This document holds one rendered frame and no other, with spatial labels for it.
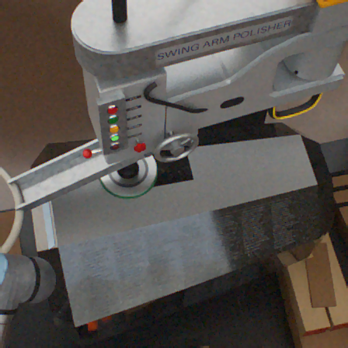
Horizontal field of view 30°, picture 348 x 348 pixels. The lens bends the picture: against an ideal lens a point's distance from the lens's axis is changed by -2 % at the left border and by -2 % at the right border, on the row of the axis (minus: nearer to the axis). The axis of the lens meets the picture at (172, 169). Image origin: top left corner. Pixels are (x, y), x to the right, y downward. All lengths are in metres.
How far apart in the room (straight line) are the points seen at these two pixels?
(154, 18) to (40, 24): 2.31
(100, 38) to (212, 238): 1.03
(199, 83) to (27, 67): 1.97
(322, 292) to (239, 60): 1.33
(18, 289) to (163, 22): 0.77
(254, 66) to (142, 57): 0.41
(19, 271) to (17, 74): 2.35
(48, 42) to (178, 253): 1.87
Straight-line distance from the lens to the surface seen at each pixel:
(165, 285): 2.49
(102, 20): 1.75
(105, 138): 1.96
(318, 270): 3.01
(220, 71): 2.02
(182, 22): 1.74
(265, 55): 1.98
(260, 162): 2.53
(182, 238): 2.43
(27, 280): 1.58
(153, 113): 1.97
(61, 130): 3.56
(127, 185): 2.42
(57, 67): 3.80
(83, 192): 2.45
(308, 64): 2.17
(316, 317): 2.96
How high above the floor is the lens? 3.02
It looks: 62 degrees down
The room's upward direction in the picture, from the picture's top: 4 degrees clockwise
